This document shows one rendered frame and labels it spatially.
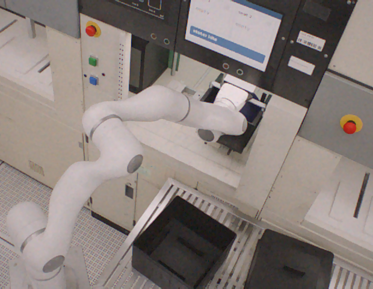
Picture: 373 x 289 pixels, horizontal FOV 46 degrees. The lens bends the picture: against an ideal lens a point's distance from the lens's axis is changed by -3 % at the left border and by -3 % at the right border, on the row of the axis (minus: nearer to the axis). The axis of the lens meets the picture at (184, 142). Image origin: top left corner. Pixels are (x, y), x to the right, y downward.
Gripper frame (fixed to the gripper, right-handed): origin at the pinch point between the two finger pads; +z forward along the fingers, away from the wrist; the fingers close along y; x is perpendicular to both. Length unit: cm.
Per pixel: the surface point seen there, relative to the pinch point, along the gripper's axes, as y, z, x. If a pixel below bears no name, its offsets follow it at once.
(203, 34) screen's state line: -12.2, -18.8, 28.1
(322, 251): 56, -28, -37
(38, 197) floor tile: -94, -25, -124
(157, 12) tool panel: -29.0, -18.9, 29.5
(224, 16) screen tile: -6.7, -18.8, 37.2
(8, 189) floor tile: -113, -30, -124
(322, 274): 58, -37, -37
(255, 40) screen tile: 4.3, -18.7, 33.4
